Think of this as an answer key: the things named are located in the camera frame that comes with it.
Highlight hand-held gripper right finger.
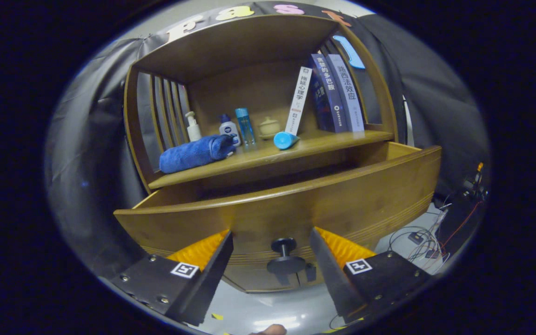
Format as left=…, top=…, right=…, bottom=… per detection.
left=309, top=227, right=432, bottom=325

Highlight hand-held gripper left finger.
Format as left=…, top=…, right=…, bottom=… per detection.
left=111, top=229, right=235, bottom=327

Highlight wooden drawer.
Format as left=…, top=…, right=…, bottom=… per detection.
left=114, top=142, right=442, bottom=275

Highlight blue squeeze tube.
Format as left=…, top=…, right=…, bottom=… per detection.
left=274, top=132, right=300, bottom=150

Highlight wooden cabinet door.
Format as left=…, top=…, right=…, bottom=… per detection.
left=297, top=263, right=329, bottom=290
left=225, top=275, right=297, bottom=293

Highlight wooden countertop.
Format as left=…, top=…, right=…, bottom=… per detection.
left=147, top=129, right=395, bottom=190

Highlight wooden cabinet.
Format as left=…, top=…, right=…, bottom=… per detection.
left=124, top=14, right=399, bottom=294

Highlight folded blue towel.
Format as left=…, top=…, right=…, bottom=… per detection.
left=159, top=134, right=237, bottom=174

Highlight white pump bottle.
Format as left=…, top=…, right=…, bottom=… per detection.
left=185, top=111, right=202, bottom=142

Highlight white bottle with blue cap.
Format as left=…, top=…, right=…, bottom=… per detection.
left=218, top=114, right=241, bottom=147

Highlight clear blue bottle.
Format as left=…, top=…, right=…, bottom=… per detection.
left=235, top=108, right=256, bottom=146

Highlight beige lidded teacup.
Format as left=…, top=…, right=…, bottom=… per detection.
left=258, top=116, right=281, bottom=140

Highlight black device with orange tip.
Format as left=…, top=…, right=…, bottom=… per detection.
left=463, top=162, right=487, bottom=201

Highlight dark blue book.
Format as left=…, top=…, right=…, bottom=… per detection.
left=309, top=54, right=348, bottom=134

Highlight white book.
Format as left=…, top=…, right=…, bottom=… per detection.
left=285, top=67, right=313, bottom=136

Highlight pale blue book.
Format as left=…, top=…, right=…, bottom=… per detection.
left=326, top=54, right=365, bottom=133

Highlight black backdrop cloth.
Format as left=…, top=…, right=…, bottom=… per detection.
left=45, top=1, right=491, bottom=280

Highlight floor cable bundle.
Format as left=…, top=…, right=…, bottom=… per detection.
left=389, top=205, right=450, bottom=270

